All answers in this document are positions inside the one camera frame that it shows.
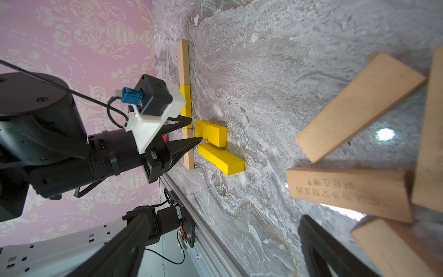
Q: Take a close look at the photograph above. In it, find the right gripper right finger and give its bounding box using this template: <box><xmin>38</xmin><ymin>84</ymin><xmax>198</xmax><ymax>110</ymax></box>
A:
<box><xmin>298</xmin><ymin>215</ymin><xmax>377</xmax><ymax>277</ymax></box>

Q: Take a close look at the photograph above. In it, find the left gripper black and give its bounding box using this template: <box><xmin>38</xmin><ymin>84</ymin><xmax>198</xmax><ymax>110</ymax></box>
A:
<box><xmin>143</xmin><ymin>115</ymin><xmax>203</xmax><ymax>184</ymax></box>

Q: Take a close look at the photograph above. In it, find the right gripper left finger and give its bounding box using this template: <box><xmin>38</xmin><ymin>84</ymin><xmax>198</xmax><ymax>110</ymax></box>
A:
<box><xmin>69</xmin><ymin>215</ymin><xmax>152</xmax><ymax>277</ymax></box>

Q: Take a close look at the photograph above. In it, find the natural wooden block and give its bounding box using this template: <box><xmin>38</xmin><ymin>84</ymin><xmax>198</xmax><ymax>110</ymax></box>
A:
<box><xmin>182</xmin><ymin>127</ymin><xmax>195</xmax><ymax>170</ymax></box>
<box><xmin>178</xmin><ymin>39</ymin><xmax>190</xmax><ymax>86</ymax></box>

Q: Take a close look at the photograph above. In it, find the yellow block diagonal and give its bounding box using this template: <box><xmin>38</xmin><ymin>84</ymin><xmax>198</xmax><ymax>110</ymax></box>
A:
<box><xmin>180</xmin><ymin>85</ymin><xmax>192</xmax><ymax>118</ymax></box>

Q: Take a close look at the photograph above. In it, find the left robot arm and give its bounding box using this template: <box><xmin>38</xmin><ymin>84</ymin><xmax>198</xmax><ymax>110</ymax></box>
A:
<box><xmin>1</xmin><ymin>72</ymin><xmax>201</xmax><ymax>222</ymax></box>

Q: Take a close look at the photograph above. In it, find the yellow block upper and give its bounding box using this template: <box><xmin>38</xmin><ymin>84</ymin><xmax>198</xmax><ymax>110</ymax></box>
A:
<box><xmin>195</xmin><ymin>121</ymin><xmax>227</xmax><ymax>148</ymax></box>

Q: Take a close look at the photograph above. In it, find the yellow block lower right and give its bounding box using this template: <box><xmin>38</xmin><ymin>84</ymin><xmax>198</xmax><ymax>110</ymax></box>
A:
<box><xmin>198</xmin><ymin>143</ymin><xmax>245</xmax><ymax>176</ymax></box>

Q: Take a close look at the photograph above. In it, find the natural block right cluster bottom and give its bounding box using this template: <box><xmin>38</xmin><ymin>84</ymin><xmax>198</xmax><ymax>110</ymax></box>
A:
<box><xmin>350</xmin><ymin>218</ymin><xmax>443</xmax><ymax>277</ymax></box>

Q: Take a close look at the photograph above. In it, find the natural block right cluster horizontal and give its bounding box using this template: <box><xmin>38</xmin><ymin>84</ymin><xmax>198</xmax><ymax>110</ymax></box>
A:
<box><xmin>286</xmin><ymin>167</ymin><xmax>414</xmax><ymax>223</ymax></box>

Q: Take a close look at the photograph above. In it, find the natural block right cluster middle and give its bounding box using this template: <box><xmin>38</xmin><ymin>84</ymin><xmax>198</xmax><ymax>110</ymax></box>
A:
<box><xmin>411</xmin><ymin>46</ymin><xmax>443</xmax><ymax>212</ymax></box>

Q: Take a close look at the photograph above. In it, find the natural block right cluster top-left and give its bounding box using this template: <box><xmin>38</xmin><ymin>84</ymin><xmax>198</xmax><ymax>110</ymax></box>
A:
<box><xmin>295</xmin><ymin>53</ymin><xmax>428</xmax><ymax>163</ymax></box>

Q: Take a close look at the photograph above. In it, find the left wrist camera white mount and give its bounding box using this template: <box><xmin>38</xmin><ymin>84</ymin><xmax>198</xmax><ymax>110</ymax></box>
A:
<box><xmin>114</xmin><ymin>75</ymin><xmax>186</xmax><ymax>154</ymax></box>

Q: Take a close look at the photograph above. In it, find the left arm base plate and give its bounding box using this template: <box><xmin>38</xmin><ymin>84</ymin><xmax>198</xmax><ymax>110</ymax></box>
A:
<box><xmin>122</xmin><ymin>189</ymin><xmax>196</xmax><ymax>248</ymax></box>

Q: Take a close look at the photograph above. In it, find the aluminium front rail frame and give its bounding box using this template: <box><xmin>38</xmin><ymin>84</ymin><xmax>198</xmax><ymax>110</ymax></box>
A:
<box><xmin>1</xmin><ymin>174</ymin><xmax>246</xmax><ymax>277</ymax></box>

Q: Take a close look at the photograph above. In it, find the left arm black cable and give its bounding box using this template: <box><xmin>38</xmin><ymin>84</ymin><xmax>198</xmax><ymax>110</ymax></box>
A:
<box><xmin>0</xmin><ymin>58</ymin><xmax>132</xmax><ymax>129</ymax></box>

